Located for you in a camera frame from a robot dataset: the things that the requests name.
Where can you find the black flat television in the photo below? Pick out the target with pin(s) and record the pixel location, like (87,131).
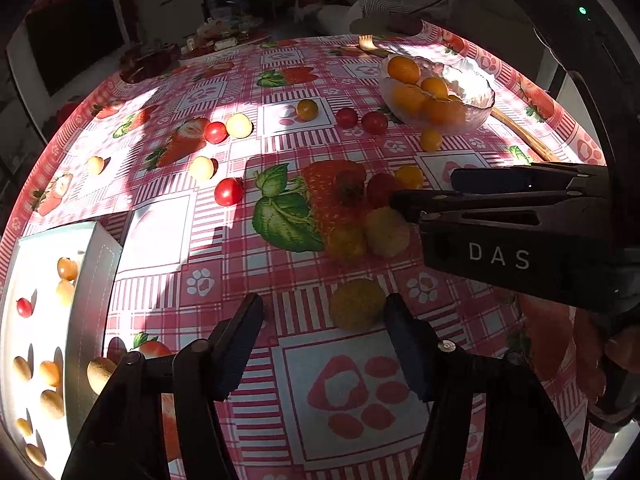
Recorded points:
(75,45)

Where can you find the mandarin orange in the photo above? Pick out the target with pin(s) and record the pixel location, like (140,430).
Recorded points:
(445,112)
(407,100)
(434,87)
(403,70)

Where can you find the small yellow cherry tomato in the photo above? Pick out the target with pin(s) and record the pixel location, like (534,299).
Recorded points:
(95,165)

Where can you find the cluttered coffee table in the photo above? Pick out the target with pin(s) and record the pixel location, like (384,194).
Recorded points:
(225,35)

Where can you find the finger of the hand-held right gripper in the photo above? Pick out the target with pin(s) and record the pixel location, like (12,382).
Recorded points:
(490,180)
(450,205)

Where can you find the wooden fork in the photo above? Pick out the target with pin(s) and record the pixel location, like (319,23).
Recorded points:
(367,42)

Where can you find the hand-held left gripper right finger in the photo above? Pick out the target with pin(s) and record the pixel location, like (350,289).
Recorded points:
(407,350)

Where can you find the yellow-orange cherry tomato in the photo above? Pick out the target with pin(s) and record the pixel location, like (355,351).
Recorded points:
(409,176)

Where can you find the clear glass bowl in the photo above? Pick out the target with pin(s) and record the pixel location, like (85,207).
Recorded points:
(477,105)

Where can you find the wooden spoon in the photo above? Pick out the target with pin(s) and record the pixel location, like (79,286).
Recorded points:
(525,132)

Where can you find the person's right hand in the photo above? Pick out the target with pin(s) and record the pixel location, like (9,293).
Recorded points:
(622,350)

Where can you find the light grey sofa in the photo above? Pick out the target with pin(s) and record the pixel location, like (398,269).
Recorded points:
(390,0)

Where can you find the red cherry tomato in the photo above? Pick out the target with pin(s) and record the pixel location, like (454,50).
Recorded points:
(24,307)
(374,122)
(380,187)
(215,132)
(346,117)
(229,191)

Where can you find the orange cherry tomato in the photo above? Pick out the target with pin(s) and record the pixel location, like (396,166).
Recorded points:
(50,373)
(67,268)

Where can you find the orange-brown cherry tomato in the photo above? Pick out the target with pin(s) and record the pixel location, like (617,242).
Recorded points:
(307,109)

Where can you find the white cardboard box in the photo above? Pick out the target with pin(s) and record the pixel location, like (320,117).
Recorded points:
(95,280)

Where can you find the pink checked strawberry tablecloth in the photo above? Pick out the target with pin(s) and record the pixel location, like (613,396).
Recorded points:
(280,270)

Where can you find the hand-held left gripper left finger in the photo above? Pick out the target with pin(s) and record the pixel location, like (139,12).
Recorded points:
(240,345)

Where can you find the dark red stemmed tomato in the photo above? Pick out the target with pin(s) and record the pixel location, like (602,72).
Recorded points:
(350,187)

